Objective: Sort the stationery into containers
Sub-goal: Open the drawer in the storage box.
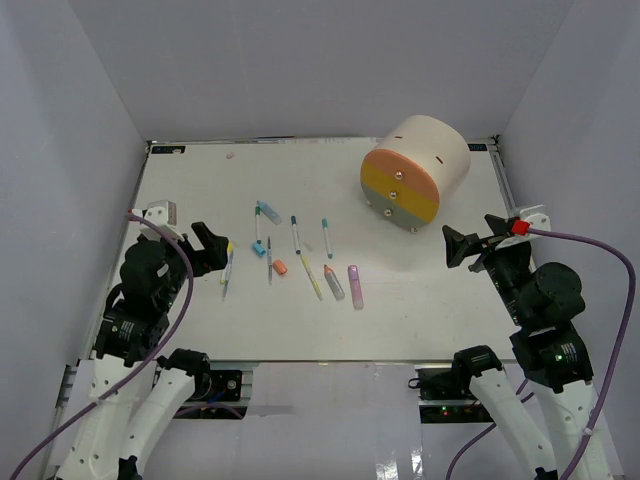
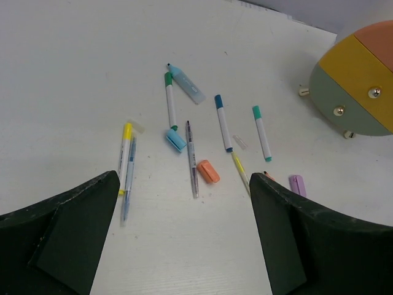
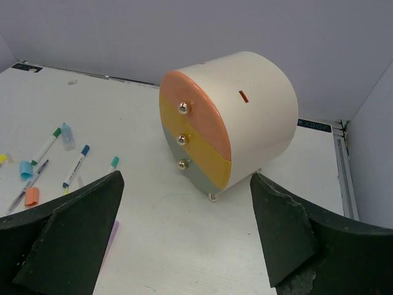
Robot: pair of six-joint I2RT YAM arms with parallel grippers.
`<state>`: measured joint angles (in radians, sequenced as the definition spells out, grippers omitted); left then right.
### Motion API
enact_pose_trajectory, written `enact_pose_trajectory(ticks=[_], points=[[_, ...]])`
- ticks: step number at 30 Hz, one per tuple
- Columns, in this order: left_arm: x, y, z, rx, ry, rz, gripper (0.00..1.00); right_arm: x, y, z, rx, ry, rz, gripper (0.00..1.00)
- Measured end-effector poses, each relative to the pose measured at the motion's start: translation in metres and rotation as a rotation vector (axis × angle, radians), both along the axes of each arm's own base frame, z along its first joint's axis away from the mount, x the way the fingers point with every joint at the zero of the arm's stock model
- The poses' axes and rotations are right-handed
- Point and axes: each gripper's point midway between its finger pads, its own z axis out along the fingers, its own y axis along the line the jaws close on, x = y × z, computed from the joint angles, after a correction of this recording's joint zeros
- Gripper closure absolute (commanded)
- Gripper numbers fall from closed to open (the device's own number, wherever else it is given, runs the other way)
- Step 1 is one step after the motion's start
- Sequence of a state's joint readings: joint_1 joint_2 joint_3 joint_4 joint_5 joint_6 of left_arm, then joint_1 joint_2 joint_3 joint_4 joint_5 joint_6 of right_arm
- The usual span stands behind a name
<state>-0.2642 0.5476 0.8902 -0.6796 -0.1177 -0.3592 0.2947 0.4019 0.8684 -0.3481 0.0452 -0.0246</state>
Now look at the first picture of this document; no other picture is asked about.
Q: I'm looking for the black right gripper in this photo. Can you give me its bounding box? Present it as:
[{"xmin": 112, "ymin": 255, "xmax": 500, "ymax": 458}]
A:
[{"xmin": 442, "ymin": 213, "xmax": 531, "ymax": 325}]

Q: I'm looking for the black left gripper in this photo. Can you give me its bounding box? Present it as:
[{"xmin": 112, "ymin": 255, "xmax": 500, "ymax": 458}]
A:
[{"xmin": 157, "ymin": 220, "xmax": 229, "ymax": 308}]

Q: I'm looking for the yellow capped white marker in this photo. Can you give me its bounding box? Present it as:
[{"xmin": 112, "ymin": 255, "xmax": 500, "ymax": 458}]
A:
[{"xmin": 220, "ymin": 241, "xmax": 233, "ymax": 286}]

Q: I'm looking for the green capped white marker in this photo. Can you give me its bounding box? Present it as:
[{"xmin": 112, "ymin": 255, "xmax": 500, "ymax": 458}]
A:
[{"xmin": 255, "ymin": 205, "xmax": 262, "ymax": 244}]

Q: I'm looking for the blue capped white marker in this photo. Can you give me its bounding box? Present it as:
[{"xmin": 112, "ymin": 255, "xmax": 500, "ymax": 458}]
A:
[{"xmin": 290, "ymin": 215, "xmax": 301, "ymax": 255}]

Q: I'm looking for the round three-drawer storage box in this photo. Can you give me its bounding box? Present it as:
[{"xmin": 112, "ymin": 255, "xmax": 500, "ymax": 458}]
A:
[{"xmin": 360, "ymin": 115, "xmax": 471, "ymax": 233}]

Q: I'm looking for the teal capped white marker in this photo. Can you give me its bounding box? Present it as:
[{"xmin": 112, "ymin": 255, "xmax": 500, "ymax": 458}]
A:
[{"xmin": 322, "ymin": 218, "xmax": 333, "ymax": 259}]

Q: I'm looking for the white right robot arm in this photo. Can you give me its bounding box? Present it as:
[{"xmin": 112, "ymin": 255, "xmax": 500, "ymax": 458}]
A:
[{"xmin": 442, "ymin": 214, "xmax": 636, "ymax": 479}]

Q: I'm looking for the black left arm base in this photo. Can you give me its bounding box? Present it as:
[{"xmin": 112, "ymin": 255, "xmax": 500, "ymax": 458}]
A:
[{"xmin": 144, "ymin": 366, "xmax": 243, "ymax": 419}]

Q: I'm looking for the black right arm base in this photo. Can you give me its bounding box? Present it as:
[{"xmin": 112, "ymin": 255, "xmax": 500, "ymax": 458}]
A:
[{"xmin": 407, "ymin": 368, "xmax": 493, "ymax": 425}]

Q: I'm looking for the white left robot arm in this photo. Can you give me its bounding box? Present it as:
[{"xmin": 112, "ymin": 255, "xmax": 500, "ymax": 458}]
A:
[{"xmin": 55, "ymin": 220, "xmax": 229, "ymax": 479}]

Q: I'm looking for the light blue highlighter cap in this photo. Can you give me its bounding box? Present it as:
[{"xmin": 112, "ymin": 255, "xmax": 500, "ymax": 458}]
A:
[{"xmin": 251, "ymin": 242, "xmax": 267, "ymax": 258}]

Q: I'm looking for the grey gel pen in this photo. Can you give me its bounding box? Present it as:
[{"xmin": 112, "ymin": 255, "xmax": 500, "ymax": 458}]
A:
[{"xmin": 267, "ymin": 236, "xmax": 273, "ymax": 285}]

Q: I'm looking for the light blue highlighter body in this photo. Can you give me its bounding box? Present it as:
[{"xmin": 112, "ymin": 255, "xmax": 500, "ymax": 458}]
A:
[{"xmin": 257, "ymin": 201, "xmax": 282, "ymax": 225}]

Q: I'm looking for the orange highlighter cap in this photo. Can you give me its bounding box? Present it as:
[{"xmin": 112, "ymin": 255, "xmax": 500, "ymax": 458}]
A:
[{"xmin": 272, "ymin": 260, "xmax": 288, "ymax": 276}]

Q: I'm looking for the thin yellow highlighter pen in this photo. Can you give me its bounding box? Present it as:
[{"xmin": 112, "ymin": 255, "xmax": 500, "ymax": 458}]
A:
[{"xmin": 300, "ymin": 254, "xmax": 323, "ymax": 301}]

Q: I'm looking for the orange tipped highlighter body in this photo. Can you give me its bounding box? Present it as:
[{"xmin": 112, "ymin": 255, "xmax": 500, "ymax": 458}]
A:
[{"xmin": 324, "ymin": 264, "xmax": 345, "ymax": 301}]

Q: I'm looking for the pink purple highlighter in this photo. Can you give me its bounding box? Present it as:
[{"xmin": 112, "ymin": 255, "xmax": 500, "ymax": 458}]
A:
[{"xmin": 347, "ymin": 265, "xmax": 364, "ymax": 310}]

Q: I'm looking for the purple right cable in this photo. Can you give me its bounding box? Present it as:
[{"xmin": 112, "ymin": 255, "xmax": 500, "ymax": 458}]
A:
[{"xmin": 445, "ymin": 227, "xmax": 632, "ymax": 480}]

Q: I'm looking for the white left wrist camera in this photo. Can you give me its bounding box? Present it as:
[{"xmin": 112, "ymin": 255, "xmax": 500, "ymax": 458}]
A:
[{"xmin": 130, "ymin": 200, "xmax": 183, "ymax": 241}]

